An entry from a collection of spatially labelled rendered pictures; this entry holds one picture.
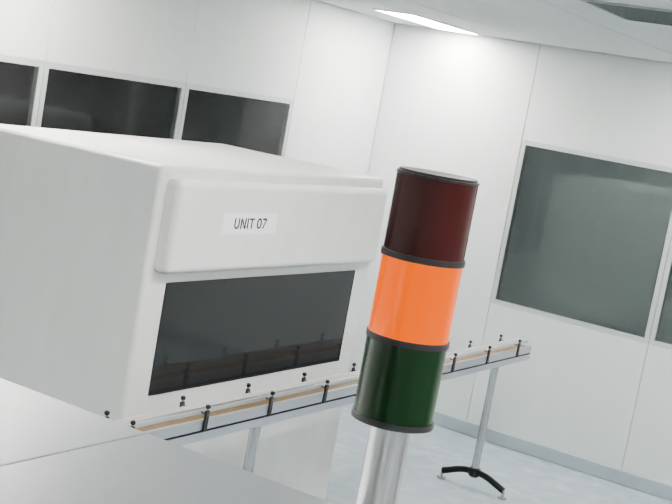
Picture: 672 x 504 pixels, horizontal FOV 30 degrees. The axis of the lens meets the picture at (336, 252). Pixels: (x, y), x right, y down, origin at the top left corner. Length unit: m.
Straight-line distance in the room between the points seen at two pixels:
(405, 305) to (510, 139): 8.64
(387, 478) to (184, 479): 0.19
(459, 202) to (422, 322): 0.07
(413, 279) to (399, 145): 9.03
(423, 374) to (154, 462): 0.27
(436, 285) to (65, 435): 0.36
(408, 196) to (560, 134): 8.50
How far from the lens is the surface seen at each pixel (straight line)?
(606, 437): 9.20
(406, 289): 0.73
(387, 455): 0.76
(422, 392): 0.74
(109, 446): 0.96
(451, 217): 0.72
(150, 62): 7.54
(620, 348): 9.09
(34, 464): 0.90
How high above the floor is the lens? 2.39
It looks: 7 degrees down
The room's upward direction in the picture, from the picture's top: 10 degrees clockwise
